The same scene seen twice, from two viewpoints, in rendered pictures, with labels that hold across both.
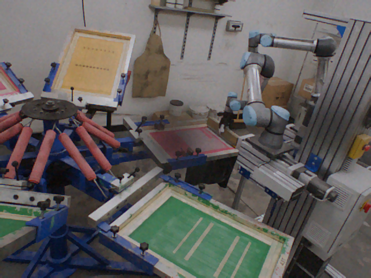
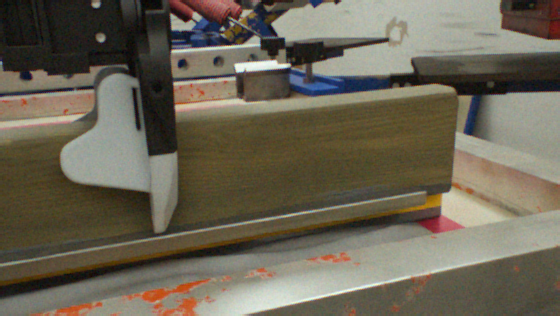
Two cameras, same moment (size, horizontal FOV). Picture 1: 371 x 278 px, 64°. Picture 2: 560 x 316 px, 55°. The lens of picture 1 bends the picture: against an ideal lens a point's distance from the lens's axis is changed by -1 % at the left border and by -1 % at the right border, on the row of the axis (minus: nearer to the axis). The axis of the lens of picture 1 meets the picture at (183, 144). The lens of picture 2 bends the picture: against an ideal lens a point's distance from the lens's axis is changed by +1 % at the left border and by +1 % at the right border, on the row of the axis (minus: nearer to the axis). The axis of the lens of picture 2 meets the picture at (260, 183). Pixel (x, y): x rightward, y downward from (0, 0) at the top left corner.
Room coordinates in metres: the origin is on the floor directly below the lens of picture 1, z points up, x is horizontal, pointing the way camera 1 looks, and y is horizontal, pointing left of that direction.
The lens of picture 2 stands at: (2.44, -0.57, 1.11)
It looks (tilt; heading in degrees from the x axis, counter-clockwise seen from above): 19 degrees down; 108
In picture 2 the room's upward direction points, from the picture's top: 3 degrees counter-clockwise
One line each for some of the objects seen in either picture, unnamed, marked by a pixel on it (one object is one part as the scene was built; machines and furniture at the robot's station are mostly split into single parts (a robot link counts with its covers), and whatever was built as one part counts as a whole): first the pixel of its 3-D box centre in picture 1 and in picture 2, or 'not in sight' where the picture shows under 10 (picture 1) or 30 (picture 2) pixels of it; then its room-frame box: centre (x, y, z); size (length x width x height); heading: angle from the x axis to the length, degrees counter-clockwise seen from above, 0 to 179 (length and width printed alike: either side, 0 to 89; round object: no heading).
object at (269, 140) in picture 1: (272, 135); not in sight; (1.70, -0.53, 1.31); 0.15 x 0.15 x 0.10
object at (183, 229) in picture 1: (179, 212); not in sight; (1.15, -0.04, 1.05); 1.08 x 0.61 x 0.23; 65
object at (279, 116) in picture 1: (276, 118); not in sight; (1.70, -0.52, 1.42); 0.13 x 0.12 x 0.14; 99
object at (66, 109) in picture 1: (55, 195); not in sight; (1.53, 0.78, 0.67); 0.39 x 0.39 x 1.35
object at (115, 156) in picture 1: (143, 154); not in sight; (1.88, 0.28, 0.89); 1.24 x 0.06 x 0.06; 125
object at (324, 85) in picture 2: (152, 125); (290, 93); (2.22, 0.28, 0.98); 0.30 x 0.05 x 0.07; 125
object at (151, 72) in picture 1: (153, 59); not in sight; (4.05, 0.61, 1.06); 0.53 x 0.07 x 1.05; 125
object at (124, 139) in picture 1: (128, 142); not in sight; (1.81, 0.38, 1.02); 0.17 x 0.06 x 0.05; 125
